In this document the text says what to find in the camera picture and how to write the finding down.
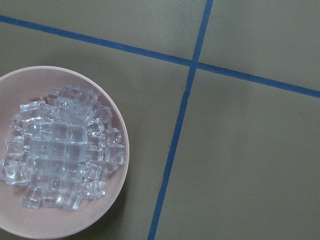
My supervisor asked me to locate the pile of clear ice cubes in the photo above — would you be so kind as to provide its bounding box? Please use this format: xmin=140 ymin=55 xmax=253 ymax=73
xmin=0 ymin=84 xmax=126 ymax=211

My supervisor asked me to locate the pink ice bowl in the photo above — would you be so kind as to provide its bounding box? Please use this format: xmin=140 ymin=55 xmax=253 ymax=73
xmin=0 ymin=66 xmax=130 ymax=240

